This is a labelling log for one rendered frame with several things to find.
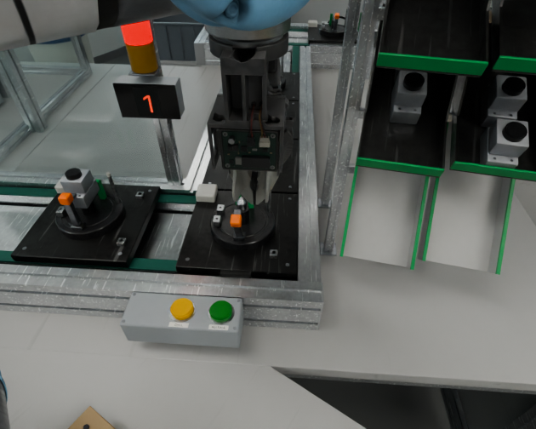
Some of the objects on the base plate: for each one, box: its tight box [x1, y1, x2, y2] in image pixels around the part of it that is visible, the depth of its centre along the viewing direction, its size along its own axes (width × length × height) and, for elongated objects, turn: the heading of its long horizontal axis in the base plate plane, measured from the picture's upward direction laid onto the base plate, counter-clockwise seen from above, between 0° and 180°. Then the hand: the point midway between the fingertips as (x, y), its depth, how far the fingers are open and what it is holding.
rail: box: [0, 263, 324, 330], centre depth 74 cm, size 6×89×11 cm, turn 86°
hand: (254, 191), depth 48 cm, fingers closed
